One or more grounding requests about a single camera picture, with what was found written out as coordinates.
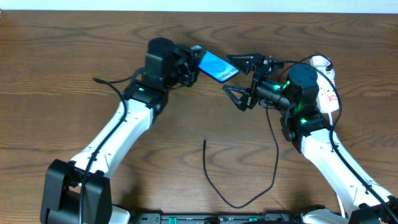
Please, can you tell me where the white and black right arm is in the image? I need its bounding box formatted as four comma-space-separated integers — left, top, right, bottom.
223, 54, 397, 223

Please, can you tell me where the black charger cable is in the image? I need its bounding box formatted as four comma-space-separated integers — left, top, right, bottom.
202, 54, 334, 210

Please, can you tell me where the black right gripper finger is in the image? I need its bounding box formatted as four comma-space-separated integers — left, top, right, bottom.
226, 54, 265, 75
222, 85, 250, 111

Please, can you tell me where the blue Samsung Galaxy smartphone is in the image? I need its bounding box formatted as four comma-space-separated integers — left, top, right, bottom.
191, 45, 239, 83

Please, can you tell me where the white power strip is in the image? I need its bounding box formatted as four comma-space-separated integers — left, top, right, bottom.
310, 55, 339, 114

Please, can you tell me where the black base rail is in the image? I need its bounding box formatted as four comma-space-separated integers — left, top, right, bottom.
129, 212, 303, 224

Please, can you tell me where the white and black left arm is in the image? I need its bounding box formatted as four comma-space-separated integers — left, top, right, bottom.
40, 37, 205, 223

